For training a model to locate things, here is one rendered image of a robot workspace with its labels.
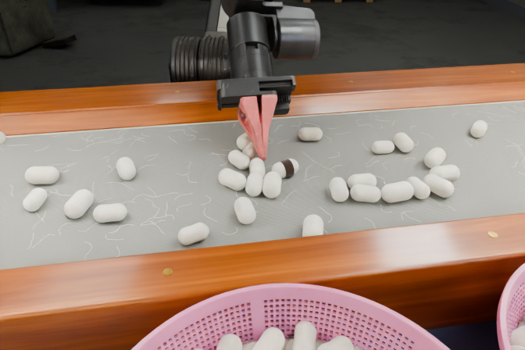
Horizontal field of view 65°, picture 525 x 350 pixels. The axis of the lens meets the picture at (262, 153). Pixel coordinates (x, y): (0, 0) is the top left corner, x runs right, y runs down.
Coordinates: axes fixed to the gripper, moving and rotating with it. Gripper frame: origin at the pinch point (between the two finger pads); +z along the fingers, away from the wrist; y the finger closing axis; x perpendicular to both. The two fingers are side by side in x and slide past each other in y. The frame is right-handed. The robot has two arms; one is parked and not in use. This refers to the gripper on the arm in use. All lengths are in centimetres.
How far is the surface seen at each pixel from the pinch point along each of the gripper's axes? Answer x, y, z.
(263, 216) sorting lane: -4.9, -1.4, 8.9
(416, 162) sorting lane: 0.1, 20.4, 3.0
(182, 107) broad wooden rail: 10.2, -10.2, -12.0
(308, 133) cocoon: 3.7, 7.5, -3.5
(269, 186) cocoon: -4.6, -0.4, 5.5
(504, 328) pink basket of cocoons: -19.3, 13.2, 21.3
